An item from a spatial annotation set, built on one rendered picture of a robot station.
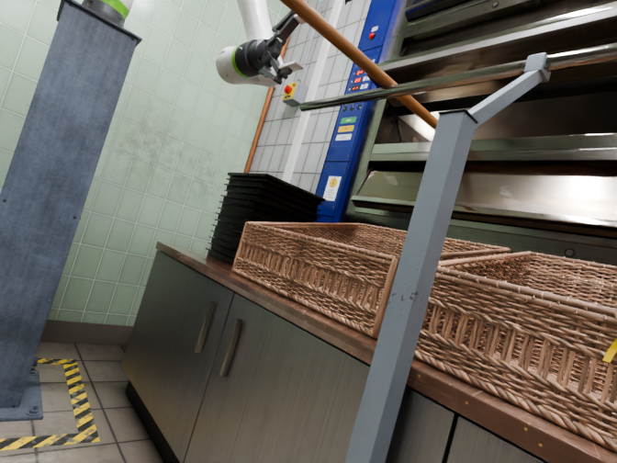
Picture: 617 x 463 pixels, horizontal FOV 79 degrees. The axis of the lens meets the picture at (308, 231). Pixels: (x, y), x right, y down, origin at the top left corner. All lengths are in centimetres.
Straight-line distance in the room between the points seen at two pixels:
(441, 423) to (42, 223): 116
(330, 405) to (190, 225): 153
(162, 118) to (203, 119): 21
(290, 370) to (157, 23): 173
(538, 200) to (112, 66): 129
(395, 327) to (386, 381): 7
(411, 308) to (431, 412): 15
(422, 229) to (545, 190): 66
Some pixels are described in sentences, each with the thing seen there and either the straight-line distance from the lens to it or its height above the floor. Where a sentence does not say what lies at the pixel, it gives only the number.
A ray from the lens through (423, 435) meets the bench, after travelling 60.
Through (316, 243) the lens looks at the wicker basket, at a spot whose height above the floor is 72.
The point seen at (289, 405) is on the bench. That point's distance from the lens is 78.
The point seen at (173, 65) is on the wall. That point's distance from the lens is 208.
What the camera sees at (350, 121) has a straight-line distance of 164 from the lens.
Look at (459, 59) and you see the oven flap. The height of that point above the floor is 139.
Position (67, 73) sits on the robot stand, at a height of 100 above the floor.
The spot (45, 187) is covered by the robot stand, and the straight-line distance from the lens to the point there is 133.
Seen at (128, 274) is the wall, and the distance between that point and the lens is 202.
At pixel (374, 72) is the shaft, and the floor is 118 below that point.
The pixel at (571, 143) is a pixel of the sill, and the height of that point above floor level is 115.
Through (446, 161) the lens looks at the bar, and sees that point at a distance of 57.
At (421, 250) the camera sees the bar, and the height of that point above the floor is 74.
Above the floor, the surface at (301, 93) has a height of 146.
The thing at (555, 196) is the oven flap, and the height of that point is 101.
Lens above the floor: 70
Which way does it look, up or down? 3 degrees up
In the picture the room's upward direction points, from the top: 16 degrees clockwise
